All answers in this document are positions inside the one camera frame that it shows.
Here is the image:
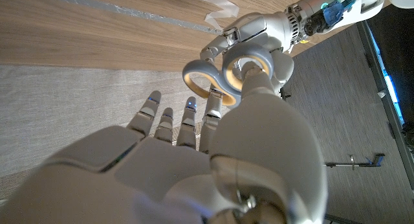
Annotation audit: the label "grey tape table outline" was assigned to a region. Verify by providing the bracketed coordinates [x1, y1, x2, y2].
[19, 0, 224, 36]

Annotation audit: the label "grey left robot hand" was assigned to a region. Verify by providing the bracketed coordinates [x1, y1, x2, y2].
[199, 12, 296, 98]

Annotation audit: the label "clear tape strip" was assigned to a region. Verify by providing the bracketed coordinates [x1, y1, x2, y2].
[183, 0, 241, 31]

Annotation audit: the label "grey scissors with yellow handles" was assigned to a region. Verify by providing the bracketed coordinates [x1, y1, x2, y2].
[182, 42, 275, 107]

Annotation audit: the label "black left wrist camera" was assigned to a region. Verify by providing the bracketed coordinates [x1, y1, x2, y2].
[303, 0, 344, 37]

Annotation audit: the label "beige striped curtain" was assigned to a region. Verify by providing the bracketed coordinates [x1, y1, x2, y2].
[0, 64, 230, 199]

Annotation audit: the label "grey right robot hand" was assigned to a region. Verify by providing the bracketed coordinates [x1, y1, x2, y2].
[0, 61, 328, 224]

